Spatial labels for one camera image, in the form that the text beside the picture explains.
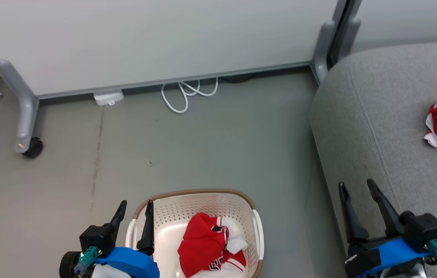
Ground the narrow white partition panel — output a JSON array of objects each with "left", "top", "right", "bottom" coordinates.
[{"left": 342, "top": 0, "right": 437, "bottom": 55}]

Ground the teal left camera cable connector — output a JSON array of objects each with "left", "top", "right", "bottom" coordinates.
[{"left": 73, "top": 246, "right": 100, "bottom": 277}]

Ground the looped white cable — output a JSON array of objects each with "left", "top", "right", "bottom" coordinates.
[{"left": 160, "top": 78, "right": 219, "bottom": 114}]

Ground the grey partition foot with caster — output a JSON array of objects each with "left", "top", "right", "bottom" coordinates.
[{"left": 0, "top": 59, "right": 44, "bottom": 159}]

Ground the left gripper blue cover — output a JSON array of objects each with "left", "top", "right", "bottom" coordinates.
[{"left": 94, "top": 199, "right": 160, "bottom": 278}]

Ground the red jersey with black print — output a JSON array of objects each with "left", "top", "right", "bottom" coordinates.
[{"left": 177, "top": 212, "right": 249, "bottom": 278}]

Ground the small white power strip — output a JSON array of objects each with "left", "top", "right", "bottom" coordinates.
[{"left": 93, "top": 90, "right": 125, "bottom": 107}]

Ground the cream perforated laundry basket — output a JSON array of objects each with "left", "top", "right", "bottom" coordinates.
[{"left": 125, "top": 188, "right": 265, "bottom": 278}]

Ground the large white partition panel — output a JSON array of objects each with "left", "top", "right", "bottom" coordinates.
[{"left": 0, "top": 0, "right": 349, "bottom": 100}]

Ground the grey fabric sofa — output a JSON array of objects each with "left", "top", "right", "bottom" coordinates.
[{"left": 309, "top": 41, "right": 437, "bottom": 278}]

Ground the black cable under partition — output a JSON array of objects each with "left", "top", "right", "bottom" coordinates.
[{"left": 218, "top": 72, "right": 258, "bottom": 84}]

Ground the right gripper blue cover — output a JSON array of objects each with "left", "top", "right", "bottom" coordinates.
[{"left": 339, "top": 178, "right": 432, "bottom": 278}]

